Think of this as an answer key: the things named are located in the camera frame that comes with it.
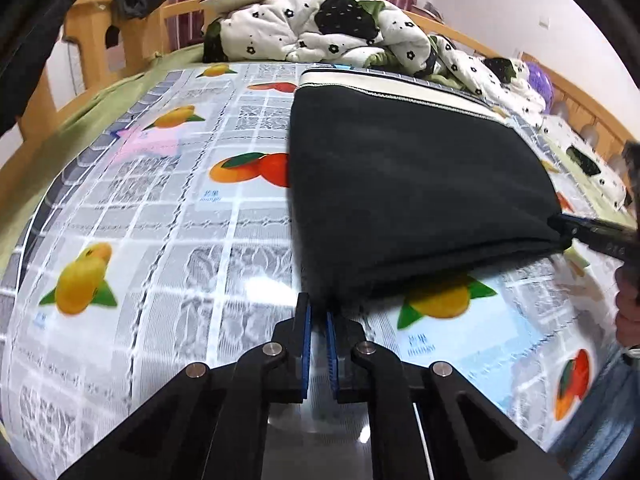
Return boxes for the white floral quilt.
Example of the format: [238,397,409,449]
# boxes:
[204,0,628,209]

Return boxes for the black pants with white waistband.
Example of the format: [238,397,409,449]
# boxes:
[288,68,570,307]

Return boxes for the wooden bed frame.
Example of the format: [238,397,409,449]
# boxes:
[1,0,636,212]

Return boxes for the person right hand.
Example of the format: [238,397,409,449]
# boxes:
[615,263,640,347]

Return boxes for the fruit print plastic mat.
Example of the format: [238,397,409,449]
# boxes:
[1,63,616,479]

